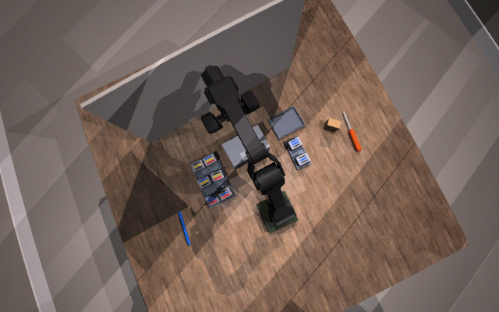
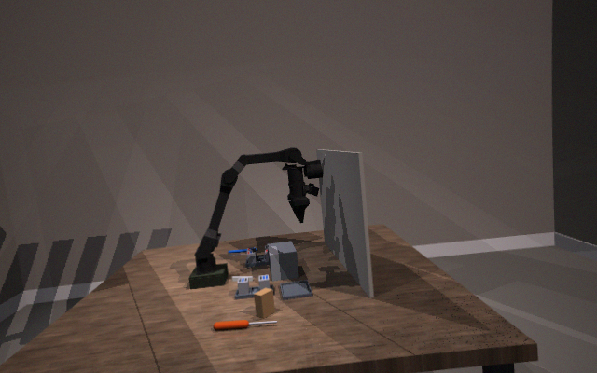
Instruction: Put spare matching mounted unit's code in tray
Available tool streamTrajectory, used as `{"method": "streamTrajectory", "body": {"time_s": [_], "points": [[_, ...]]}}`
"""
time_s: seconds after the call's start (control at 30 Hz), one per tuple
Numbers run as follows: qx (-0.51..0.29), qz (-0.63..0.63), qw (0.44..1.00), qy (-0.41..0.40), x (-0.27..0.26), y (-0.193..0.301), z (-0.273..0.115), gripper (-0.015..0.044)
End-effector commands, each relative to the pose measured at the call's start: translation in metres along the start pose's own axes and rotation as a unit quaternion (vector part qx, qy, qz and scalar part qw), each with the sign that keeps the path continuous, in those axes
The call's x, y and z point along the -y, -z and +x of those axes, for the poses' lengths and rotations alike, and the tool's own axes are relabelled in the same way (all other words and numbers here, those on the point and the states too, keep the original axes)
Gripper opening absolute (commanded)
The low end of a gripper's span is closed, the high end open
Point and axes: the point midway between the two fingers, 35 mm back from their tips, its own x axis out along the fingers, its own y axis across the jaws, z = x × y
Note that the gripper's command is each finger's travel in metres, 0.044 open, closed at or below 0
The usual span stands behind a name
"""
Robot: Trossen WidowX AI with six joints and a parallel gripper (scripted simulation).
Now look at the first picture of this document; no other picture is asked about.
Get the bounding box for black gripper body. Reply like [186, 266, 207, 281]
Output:
[201, 90, 260, 134]

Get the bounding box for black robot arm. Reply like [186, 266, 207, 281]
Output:
[201, 65, 297, 226]

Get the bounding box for orange-handled screwdriver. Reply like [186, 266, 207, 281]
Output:
[345, 117, 362, 151]

